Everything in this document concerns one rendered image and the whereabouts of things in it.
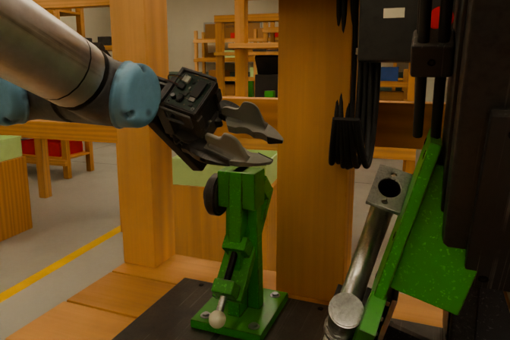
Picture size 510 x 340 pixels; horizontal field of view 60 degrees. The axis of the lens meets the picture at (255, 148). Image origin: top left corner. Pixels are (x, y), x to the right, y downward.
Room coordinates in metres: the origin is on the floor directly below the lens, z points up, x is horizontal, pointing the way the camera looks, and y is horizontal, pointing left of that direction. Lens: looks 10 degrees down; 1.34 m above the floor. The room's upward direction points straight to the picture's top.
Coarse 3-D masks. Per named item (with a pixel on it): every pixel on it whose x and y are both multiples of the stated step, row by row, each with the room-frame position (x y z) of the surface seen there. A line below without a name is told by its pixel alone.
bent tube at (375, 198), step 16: (384, 176) 0.51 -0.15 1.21; (400, 176) 0.51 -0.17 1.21; (384, 192) 0.54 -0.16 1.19; (400, 192) 0.51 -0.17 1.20; (384, 208) 0.49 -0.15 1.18; (400, 208) 0.48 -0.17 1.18; (368, 224) 0.56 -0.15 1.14; (384, 224) 0.55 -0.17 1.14; (368, 240) 0.56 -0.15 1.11; (368, 256) 0.56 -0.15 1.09; (352, 272) 0.56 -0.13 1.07; (368, 272) 0.56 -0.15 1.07; (352, 288) 0.54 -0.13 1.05
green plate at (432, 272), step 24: (432, 144) 0.40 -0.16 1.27; (432, 168) 0.40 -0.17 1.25; (408, 192) 0.46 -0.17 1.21; (432, 192) 0.41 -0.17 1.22; (408, 216) 0.41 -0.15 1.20; (432, 216) 0.41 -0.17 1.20; (408, 240) 0.42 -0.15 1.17; (432, 240) 0.41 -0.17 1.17; (384, 264) 0.42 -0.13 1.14; (408, 264) 0.42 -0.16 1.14; (432, 264) 0.41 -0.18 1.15; (456, 264) 0.40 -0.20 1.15; (384, 288) 0.42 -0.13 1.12; (408, 288) 0.42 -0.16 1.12; (432, 288) 0.41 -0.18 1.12; (456, 288) 0.40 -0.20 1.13; (456, 312) 0.40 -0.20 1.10
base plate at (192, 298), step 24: (192, 288) 0.83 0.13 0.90; (144, 312) 0.74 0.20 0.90; (168, 312) 0.74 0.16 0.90; (192, 312) 0.74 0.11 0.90; (288, 312) 0.74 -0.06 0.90; (312, 312) 0.74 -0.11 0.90; (120, 336) 0.67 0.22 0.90; (144, 336) 0.67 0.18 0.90; (168, 336) 0.67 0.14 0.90; (192, 336) 0.67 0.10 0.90; (216, 336) 0.67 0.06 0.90; (288, 336) 0.67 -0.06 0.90; (312, 336) 0.67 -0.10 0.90; (432, 336) 0.67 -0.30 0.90
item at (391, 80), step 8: (264, 24) 7.64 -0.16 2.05; (272, 24) 8.04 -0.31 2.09; (264, 32) 7.59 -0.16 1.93; (272, 32) 7.55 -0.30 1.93; (264, 40) 7.64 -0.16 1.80; (272, 40) 8.04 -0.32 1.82; (384, 72) 7.08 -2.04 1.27; (392, 72) 7.05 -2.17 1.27; (384, 80) 7.08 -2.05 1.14; (392, 80) 7.05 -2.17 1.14; (400, 80) 7.19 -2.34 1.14; (384, 96) 7.11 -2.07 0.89; (392, 96) 7.08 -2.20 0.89; (400, 96) 7.04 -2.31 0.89
